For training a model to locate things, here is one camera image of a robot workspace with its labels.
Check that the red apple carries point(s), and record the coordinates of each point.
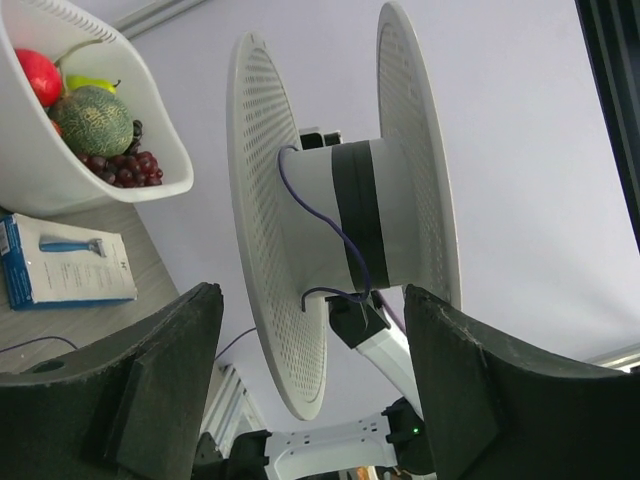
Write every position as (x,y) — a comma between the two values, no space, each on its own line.
(42,75)

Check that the blue white razor box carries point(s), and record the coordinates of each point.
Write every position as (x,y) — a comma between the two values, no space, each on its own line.
(51,265)

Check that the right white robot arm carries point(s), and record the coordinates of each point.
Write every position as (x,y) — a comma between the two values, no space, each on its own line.
(371,427)

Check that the white plastic basket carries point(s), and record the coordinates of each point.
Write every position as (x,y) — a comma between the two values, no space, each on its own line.
(40,174)

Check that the green netted melon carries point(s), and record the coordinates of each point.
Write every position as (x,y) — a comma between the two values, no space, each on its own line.
(93,121)

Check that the yellow pear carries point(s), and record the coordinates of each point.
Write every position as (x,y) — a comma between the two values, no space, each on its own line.
(74,82)

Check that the white plastic cable spool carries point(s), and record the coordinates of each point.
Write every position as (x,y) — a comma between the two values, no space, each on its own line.
(337,221)

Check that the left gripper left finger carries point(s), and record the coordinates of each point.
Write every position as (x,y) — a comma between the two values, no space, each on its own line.
(128,406)

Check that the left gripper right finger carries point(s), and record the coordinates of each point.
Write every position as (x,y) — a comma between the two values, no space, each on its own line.
(496,407)

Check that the red grapes front row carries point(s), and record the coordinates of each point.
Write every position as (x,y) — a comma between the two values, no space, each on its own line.
(125,171)

